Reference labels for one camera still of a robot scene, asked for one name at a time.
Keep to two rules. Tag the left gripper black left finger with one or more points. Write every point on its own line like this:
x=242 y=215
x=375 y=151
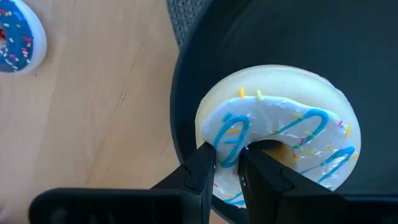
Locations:
x=192 y=193

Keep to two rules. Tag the grey round woven placemat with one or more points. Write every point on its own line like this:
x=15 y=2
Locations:
x=183 y=15

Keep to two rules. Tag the black round plate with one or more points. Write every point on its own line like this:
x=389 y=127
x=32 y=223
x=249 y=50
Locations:
x=311 y=37

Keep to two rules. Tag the white donut with blue stripes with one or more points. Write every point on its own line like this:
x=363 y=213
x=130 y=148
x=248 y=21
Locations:
x=280 y=109

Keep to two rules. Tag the small blue sprinkled donut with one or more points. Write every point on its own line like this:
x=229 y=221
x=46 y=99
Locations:
x=18 y=46

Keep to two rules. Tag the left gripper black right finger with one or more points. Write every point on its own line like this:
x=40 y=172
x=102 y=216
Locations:
x=273 y=199

